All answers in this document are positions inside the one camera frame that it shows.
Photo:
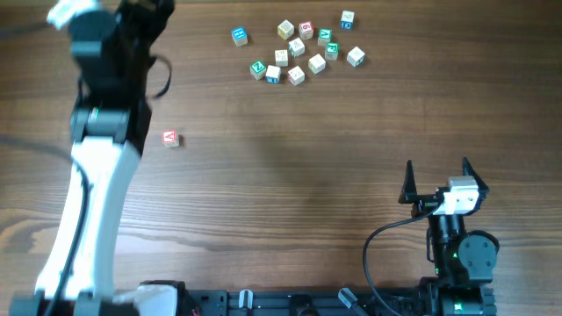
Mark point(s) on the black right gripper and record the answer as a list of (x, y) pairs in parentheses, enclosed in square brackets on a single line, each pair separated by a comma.
[(427, 200)]

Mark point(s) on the wooden block red picture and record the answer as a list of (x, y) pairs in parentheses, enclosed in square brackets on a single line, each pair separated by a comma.
[(296, 76)]

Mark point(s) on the plain yellow picture block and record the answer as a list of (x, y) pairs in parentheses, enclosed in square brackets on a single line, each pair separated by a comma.
[(281, 58)]

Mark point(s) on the red letter A block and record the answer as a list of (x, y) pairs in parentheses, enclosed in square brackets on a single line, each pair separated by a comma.
[(170, 138)]

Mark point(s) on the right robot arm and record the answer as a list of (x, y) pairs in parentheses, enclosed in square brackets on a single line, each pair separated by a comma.
[(464, 261)]

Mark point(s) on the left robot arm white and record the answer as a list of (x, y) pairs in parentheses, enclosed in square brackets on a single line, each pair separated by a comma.
[(109, 126)]

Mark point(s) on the wooden block right end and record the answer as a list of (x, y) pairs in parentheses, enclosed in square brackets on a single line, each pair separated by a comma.
[(355, 57)]

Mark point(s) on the wooden block yellow green picture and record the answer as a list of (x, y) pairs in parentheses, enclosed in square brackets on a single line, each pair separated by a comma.
[(316, 64)]

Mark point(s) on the green letter F block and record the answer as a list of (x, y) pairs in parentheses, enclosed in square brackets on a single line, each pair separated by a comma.
[(332, 51)]

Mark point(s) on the green letter V block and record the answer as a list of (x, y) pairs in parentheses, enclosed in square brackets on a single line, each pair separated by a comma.
[(324, 36)]

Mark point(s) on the wooden block blue C side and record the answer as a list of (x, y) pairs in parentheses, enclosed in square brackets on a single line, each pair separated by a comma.
[(347, 20)]

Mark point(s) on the wooden block green side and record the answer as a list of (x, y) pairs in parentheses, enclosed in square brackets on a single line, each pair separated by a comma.
[(296, 47)]

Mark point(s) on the red number 9 block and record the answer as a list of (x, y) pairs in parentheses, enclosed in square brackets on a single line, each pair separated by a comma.
[(306, 30)]

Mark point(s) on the green letter Z block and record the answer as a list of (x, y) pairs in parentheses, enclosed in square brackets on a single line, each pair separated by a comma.
[(258, 69)]

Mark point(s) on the blue top wooden block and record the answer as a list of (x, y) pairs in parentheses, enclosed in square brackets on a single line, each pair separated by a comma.
[(239, 36)]

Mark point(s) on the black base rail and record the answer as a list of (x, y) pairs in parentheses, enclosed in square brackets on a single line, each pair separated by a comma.
[(307, 303)]

